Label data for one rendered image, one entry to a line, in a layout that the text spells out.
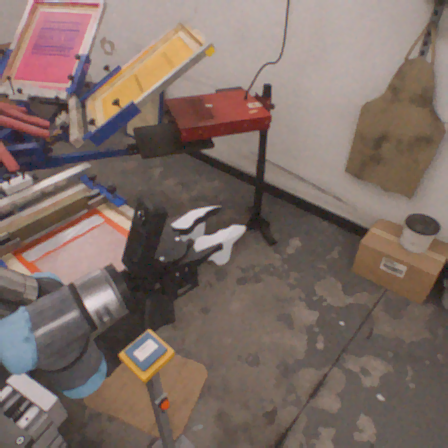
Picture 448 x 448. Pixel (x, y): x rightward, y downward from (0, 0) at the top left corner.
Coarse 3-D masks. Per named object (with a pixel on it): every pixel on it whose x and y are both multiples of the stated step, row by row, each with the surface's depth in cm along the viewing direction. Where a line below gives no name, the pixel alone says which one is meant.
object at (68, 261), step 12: (36, 240) 159; (12, 252) 154; (24, 252) 154; (48, 252) 154; (60, 252) 154; (72, 252) 154; (84, 252) 153; (24, 264) 148; (36, 264) 148; (48, 264) 148; (60, 264) 148; (72, 264) 148; (84, 264) 148; (96, 264) 148; (60, 276) 143; (72, 276) 143
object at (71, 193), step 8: (80, 184) 186; (64, 192) 181; (72, 192) 181; (80, 192) 184; (88, 192) 187; (48, 200) 176; (56, 200) 176; (64, 200) 179; (32, 208) 171; (40, 208) 171; (48, 208) 174; (112, 208) 176; (120, 208) 171; (128, 208) 171; (16, 216) 166; (24, 216) 167; (32, 216) 170; (128, 216) 168; (0, 224) 162; (8, 224) 163; (16, 224) 166; (0, 232) 162; (104, 328) 125
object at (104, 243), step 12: (84, 216) 172; (60, 228) 165; (96, 228) 165; (108, 228) 165; (120, 228) 165; (72, 240) 159; (84, 240) 159; (96, 240) 159; (108, 240) 159; (120, 240) 159; (96, 252) 154; (108, 252) 154; (120, 252) 154; (120, 264) 148
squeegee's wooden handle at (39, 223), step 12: (84, 192) 169; (60, 204) 162; (72, 204) 164; (84, 204) 169; (36, 216) 155; (48, 216) 157; (60, 216) 162; (12, 228) 149; (24, 228) 151; (36, 228) 156; (12, 240) 151
